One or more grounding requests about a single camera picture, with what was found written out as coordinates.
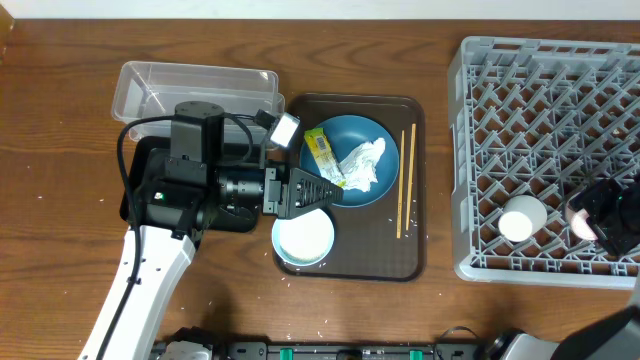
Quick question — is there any white cup pink inside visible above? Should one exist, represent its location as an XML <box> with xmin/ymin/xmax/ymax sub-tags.
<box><xmin>565</xmin><ymin>204</ymin><xmax>597</xmax><ymax>241</ymax></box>

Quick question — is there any light blue white bowl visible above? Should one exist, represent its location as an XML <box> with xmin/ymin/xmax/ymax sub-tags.
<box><xmin>271</xmin><ymin>209</ymin><xmax>335</xmax><ymax>267</ymax></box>

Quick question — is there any yellow green snack wrapper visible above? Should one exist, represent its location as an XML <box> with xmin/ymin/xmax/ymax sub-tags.
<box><xmin>304</xmin><ymin>128</ymin><xmax>346</xmax><ymax>187</ymax></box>

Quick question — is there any white tissue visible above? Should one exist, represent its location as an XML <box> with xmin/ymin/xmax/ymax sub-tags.
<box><xmin>338</xmin><ymin>137</ymin><xmax>386</xmax><ymax>193</ymax></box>

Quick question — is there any dark blue plate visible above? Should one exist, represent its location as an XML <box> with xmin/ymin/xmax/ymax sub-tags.
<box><xmin>315</xmin><ymin>115</ymin><xmax>399</xmax><ymax>208</ymax></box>

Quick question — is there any white cup green inside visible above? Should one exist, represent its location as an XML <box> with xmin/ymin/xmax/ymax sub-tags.
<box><xmin>498</xmin><ymin>195</ymin><xmax>547</xmax><ymax>242</ymax></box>

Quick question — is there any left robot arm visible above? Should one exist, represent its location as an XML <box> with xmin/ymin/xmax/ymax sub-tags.
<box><xmin>80</xmin><ymin>101</ymin><xmax>343</xmax><ymax>359</ymax></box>

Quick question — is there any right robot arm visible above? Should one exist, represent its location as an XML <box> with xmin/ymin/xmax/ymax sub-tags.
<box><xmin>480</xmin><ymin>179</ymin><xmax>639</xmax><ymax>360</ymax></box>

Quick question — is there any grey dishwasher rack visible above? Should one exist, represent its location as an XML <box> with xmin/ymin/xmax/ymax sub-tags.
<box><xmin>448</xmin><ymin>36</ymin><xmax>639</xmax><ymax>290</ymax></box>

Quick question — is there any brown serving tray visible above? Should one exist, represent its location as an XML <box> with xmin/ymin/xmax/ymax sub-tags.
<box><xmin>276</xmin><ymin>94</ymin><xmax>427</xmax><ymax>282</ymax></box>

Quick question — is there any left wooden chopstick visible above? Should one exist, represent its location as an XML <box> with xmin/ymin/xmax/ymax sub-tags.
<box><xmin>396</xmin><ymin>130</ymin><xmax>405</xmax><ymax>239</ymax></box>

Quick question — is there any wooden chopstick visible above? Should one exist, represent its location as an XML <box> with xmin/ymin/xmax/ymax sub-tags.
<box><xmin>396</xmin><ymin>130</ymin><xmax>405</xmax><ymax>239</ymax></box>
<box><xmin>405</xmin><ymin>123</ymin><xmax>417</xmax><ymax>232</ymax></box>

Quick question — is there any right wooden chopstick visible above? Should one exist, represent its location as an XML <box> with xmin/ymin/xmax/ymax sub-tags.
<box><xmin>405</xmin><ymin>123</ymin><xmax>417</xmax><ymax>232</ymax></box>

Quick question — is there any black plastic tray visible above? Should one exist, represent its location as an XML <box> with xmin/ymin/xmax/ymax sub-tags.
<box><xmin>128</xmin><ymin>137</ymin><xmax>264</xmax><ymax>238</ymax></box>

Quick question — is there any clear plastic bin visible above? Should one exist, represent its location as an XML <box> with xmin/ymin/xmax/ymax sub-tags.
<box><xmin>111</xmin><ymin>61</ymin><xmax>285</xmax><ymax>124</ymax></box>

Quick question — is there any left black cable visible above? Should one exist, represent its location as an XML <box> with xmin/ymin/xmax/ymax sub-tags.
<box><xmin>94</xmin><ymin>113</ymin><xmax>255</xmax><ymax>360</ymax></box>

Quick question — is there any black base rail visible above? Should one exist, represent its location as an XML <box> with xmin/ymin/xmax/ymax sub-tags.
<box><xmin>149</xmin><ymin>327</ymin><xmax>481</xmax><ymax>360</ymax></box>

